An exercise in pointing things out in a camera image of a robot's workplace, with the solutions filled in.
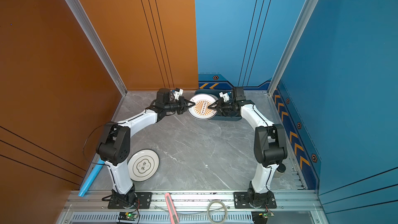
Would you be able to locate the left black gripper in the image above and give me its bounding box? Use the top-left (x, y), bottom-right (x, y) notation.
top-left (164, 97), bottom-right (196, 115)

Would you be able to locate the sunburst plate front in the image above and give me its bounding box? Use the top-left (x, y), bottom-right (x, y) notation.
top-left (188, 94), bottom-right (218, 120)

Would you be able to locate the large white flower plate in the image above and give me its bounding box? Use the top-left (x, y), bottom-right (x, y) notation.
top-left (127, 149), bottom-right (160, 182)

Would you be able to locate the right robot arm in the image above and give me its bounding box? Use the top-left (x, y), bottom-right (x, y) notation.
top-left (208, 99), bottom-right (288, 208)

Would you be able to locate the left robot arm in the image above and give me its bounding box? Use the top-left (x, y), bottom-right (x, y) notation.
top-left (96, 97), bottom-right (195, 208)

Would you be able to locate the teal plastic bin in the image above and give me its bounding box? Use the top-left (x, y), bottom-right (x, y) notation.
top-left (194, 89), bottom-right (241, 121)

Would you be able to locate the small jar black lid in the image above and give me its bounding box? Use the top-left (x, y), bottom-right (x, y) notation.
top-left (276, 163), bottom-right (286, 176)

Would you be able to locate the pink utility knife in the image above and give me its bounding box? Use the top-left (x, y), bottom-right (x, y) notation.
top-left (164, 193), bottom-right (180, 224)

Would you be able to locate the right circuit board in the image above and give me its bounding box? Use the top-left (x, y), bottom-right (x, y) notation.
top-left (251, 211), bottom-right (275, 224)

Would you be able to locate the circuit board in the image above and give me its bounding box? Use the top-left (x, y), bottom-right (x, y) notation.
top-left (251, 211), bottom-right (275, 224)
top-left (117, 212), bottom-right (140, 224)

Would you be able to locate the left circuit board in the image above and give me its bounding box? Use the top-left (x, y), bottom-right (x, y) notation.
top-left (117, 212), bottom-right (140, 224)

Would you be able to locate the blue cylindrical tube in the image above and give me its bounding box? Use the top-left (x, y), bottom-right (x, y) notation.
top-left (78, 159), bottom-right (105, 197)

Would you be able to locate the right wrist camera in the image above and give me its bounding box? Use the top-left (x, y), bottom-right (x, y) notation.
top-left (219, 87), bottom-right (246, 102)

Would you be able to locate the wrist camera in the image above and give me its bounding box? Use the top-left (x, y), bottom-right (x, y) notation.
top-left (219, 87), bottom-right (246, 102)
top-left (155, 88), bottom-right (183, 104)

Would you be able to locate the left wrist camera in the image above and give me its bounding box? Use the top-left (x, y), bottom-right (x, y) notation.
top-left (155, 88), bottom-right (183, 104)

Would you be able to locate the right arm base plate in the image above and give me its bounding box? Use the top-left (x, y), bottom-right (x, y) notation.
top-left (233, 191), bottom-right (277, 209)

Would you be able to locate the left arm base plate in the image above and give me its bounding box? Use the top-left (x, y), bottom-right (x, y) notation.
top-left (107, 192), bottom-right (152, 210)

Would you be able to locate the coiled white cable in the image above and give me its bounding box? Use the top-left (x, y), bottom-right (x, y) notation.
top-left (206, 200), bottom-right (228, 224)

